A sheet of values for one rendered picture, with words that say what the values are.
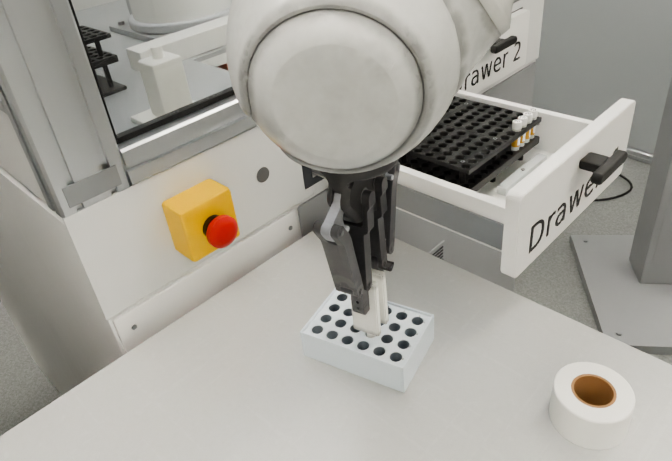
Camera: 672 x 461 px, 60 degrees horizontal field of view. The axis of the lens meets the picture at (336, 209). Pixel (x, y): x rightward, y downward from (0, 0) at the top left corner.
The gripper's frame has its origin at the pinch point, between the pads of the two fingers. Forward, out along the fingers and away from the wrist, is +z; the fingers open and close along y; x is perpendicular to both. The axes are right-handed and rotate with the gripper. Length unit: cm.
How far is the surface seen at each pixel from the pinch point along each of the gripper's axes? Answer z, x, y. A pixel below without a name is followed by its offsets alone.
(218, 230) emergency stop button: -4.3, 18.7, -0.5
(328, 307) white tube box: 4.8, 6.4, 1.6
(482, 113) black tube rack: -5.7, -0.5, 35.4
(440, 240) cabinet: 32, 12, 53
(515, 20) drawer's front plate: -8, 5, 73
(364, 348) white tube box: 5.9, 0.3, -1.4
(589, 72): 53, 7, 210
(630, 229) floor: 85, -21, 148
